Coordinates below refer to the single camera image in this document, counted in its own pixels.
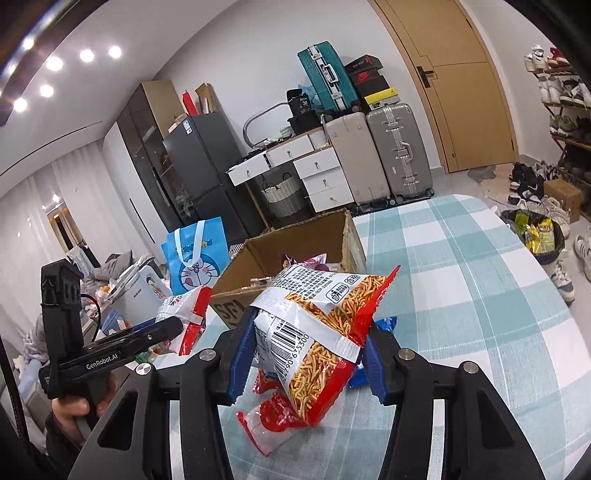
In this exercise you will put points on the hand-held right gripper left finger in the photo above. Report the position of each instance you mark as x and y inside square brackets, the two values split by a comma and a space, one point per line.
[240, 369]

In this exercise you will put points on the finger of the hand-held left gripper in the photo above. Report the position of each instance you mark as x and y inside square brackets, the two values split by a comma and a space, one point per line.
[147, 332]

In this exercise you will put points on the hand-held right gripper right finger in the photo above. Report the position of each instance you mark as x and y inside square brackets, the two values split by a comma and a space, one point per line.
[376, 374]

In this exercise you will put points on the white red noodle snack packet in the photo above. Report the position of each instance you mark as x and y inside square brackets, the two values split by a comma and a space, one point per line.
[314, 323]
[189, 314]

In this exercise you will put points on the blue snack packet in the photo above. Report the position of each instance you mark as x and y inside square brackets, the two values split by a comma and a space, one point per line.
[385, 324]

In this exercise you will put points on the white red plain snack packet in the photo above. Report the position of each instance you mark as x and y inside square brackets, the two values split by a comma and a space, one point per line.
[272, 420]

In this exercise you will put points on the purple snack packet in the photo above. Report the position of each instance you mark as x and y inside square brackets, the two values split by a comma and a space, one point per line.
[314, 263]

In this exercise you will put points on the brown cardboard box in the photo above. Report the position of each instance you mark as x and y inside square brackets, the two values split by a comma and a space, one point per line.
[323, 235]

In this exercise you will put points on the person's left forearm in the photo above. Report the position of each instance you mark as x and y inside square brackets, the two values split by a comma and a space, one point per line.
[55, 454]

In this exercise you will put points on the person's left hand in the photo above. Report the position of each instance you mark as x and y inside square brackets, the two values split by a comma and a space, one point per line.
[69, 415]

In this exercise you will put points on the grey clothes pile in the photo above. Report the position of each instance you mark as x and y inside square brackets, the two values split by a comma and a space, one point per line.
[120, 267]

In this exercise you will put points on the blue cartoon tote bag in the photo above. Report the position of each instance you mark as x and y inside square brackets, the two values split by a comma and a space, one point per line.
[194, 258]

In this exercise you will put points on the green checked tablecloth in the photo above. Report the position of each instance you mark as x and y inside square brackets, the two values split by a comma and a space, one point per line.
[438, 300]

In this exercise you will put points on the woven laundry basket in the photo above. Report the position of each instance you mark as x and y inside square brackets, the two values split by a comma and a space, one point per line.
[284, 198]

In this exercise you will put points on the dark glass cabinet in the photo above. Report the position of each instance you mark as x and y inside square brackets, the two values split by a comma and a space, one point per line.
[143, 152]

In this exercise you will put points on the dark grey fridge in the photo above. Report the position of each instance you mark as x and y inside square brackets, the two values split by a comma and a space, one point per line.
[207, 157]

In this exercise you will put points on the white drawer cabinet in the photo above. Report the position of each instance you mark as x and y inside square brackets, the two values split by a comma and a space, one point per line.
[323, 177]

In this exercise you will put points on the yellow snack wrappers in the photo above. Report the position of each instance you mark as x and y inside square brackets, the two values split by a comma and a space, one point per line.
[538, 233]

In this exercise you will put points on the black trash bin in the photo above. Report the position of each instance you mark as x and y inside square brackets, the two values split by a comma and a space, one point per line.
[554, 251]

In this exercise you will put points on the beige suitcase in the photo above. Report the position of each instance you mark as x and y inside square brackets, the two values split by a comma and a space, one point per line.
[358, 157]

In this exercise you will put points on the beige doormat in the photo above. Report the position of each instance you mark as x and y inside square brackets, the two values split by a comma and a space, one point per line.
[496, 191]

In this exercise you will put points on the desk with white drawers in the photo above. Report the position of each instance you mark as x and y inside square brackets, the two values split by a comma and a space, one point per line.
[286, 154]

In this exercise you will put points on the grey doormat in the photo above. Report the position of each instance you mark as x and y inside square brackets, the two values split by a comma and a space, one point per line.
[482, 174]

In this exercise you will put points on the silver suitcase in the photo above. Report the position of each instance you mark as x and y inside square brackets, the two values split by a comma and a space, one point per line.
[399, 147]

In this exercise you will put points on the red paper bag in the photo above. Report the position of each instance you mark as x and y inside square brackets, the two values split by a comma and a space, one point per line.
[188, 104]

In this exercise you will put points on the scattered sneakers pile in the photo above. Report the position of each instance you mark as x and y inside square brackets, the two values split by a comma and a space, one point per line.
[526, 184]

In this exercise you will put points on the small white basket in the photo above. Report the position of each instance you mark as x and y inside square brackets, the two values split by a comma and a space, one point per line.
[286, 130]

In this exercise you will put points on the black case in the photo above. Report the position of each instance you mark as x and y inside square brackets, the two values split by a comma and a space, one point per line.
[304, 123]

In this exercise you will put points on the small cardboard shoe carton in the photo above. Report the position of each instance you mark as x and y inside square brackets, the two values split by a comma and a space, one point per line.
[563, 198]

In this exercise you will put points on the row of ceiling spotlights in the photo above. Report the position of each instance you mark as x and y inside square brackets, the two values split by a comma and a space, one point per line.
[86, 55]

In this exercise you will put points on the black bag white print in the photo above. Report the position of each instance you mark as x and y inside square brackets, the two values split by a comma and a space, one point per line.
[300, 101]

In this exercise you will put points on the yellow black shoe box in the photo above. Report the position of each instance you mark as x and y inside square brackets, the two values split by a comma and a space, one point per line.
[383, 99]

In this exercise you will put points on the blue plastic bag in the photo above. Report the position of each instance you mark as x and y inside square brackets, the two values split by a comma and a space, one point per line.
[310, 94]

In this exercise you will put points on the wooden door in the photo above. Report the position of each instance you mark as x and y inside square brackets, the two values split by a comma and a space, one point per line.
[461, 92]

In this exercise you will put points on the black shoe box red logo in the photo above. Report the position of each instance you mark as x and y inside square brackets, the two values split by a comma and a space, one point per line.
[367, 76]

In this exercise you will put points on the teal suitcase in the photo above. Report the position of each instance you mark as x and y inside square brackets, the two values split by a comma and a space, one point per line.
[325, 76]

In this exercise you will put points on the wooden shoe rack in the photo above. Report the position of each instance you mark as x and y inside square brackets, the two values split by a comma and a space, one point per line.
[572, 143]

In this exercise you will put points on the black shoe box red stripe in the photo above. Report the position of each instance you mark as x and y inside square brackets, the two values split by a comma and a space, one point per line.
[364, 62]

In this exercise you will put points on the rows of assorted shoes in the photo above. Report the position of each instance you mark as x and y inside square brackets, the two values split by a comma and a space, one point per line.
[561, 92]

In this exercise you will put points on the oval mirror frame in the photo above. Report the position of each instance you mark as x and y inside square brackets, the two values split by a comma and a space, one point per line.
[247, 127]

